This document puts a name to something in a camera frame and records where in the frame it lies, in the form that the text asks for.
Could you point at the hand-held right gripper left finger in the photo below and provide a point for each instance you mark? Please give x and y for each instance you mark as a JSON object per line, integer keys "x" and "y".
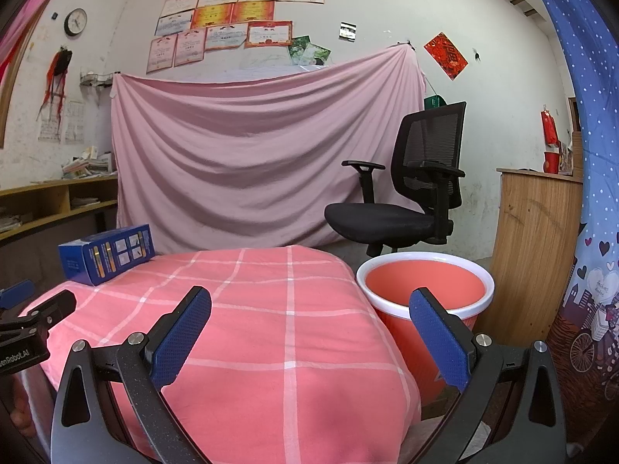
{"x": 181, "y": 343}

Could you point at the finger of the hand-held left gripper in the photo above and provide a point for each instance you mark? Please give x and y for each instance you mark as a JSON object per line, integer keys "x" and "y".
{"x": 55, "y": 307}
{"x": 17, "y": 292}

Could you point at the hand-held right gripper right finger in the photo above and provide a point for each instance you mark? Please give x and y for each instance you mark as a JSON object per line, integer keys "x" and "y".
{"x": 440, "y": 343}

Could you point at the orange plastic bin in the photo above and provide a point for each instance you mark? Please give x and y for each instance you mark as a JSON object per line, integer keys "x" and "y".
{"x": 420, "y": 285}

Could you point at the person's left hand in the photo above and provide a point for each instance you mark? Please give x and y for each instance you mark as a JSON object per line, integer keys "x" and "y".
{"x": 22, "y": 406}

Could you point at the blue cardboard box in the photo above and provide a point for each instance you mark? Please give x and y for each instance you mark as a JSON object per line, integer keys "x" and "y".
{"x": 116, "y": 251}

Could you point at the pink checked blanket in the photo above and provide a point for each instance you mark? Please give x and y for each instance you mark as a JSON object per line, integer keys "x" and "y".
{"x": 266, "y": 348}

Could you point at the wooden shelf unit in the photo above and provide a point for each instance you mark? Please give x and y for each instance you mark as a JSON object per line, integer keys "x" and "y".
{"x": 53, "y": 203}

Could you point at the wooden cabinet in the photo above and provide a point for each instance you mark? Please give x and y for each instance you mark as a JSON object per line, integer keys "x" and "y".
{"x": 537, "y": 251}

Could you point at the black office chair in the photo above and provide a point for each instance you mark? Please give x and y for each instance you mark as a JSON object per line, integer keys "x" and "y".
{"x": 377, "y": 225}

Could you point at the stack of books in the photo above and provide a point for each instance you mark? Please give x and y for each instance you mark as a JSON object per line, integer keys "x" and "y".
{"x": 89, "y": 164}

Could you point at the pink hanging sheet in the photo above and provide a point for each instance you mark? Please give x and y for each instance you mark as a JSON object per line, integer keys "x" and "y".
{"x": 251, "y": 154}

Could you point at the red cup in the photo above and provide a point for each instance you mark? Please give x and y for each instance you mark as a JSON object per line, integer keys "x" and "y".
{"x": 552, "y": 162}

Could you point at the red tassel decoration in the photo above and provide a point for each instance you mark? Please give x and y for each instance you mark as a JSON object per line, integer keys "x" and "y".
{"x": 58, "y": 65}

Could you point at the green tag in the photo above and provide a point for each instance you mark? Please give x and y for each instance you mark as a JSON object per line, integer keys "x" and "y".
{"x": 435, "y": 102}

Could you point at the red hanging ornament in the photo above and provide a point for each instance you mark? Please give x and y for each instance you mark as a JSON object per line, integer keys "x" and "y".
{"x": 549, "y": 128}

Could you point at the pink curtain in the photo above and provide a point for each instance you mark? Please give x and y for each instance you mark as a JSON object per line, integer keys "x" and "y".
{"x": 19, "y": 34}

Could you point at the blue printed curtain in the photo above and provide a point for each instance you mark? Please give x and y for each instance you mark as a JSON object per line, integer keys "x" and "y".
{"x": 599, "y": 130}

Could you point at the paper wall sheets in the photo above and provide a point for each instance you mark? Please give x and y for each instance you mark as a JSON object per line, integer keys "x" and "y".
{"x": 60, "y": 123}

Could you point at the wooden window frame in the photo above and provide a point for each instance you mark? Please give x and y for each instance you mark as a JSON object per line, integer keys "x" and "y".
{"x": 9, "y": 106}

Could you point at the metal wall rack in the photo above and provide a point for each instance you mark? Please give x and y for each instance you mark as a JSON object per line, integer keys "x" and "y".
{"x": 96, "y": 79}

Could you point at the round wall clock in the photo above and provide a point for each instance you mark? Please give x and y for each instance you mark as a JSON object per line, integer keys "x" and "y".
{"x": 76, "y": 22}

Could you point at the red paper wall decoration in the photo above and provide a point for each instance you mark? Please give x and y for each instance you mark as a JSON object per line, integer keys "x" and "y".
{"x": 446, "y": 55}

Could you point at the group of wall certificates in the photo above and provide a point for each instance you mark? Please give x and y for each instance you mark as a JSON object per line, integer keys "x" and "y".
{"x": 217, "y": 34}

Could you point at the green wall photos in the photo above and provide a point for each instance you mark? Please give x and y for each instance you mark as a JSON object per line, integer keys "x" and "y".
{"x": 309, "y": 51}

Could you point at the black white wall photo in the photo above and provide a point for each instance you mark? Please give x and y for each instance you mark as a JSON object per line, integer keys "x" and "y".
{"x": 348, "y": 31}

